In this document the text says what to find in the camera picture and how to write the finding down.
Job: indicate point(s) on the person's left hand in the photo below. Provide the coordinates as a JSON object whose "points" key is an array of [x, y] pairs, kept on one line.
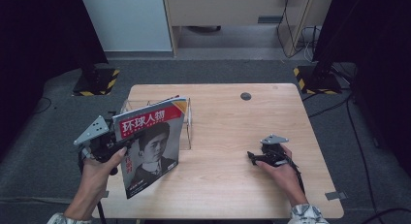
{"points": [[97, 175]]}

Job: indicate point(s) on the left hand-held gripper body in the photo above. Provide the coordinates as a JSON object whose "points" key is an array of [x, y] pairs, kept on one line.
{"points": [[97, 133]]}

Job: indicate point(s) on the clear acrylic magazine rack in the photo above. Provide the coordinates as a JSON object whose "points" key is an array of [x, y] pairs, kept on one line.
{"points": [[189, 120]]}

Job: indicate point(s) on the white cabinet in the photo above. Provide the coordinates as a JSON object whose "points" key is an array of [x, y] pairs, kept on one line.
{"points": [[129, 20]]}

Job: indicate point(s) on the grey tape piece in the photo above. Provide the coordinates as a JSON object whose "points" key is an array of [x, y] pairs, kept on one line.
{"points": [[335, 196]]}

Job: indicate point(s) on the person's right hand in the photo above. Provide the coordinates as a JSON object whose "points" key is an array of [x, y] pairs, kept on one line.
{"points": [[286, 178]]}

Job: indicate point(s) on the round grey table cap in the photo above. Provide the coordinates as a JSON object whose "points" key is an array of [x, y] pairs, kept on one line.
{"points": [[246, 96]]}

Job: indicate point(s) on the black curtain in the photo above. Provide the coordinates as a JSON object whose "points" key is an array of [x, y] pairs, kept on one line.
{"points": [[374, 39], [38, 49]]}

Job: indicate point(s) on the striped black stand base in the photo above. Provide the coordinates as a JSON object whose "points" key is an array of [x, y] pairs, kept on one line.
{"points": [[97, 83], [318, 81]]}

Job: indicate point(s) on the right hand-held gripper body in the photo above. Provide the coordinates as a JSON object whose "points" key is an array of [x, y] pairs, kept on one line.
{"points": [[273, 153]]}

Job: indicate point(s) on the magazine with portrait cover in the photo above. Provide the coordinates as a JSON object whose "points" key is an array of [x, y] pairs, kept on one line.
{"points": [[151, 146]]}

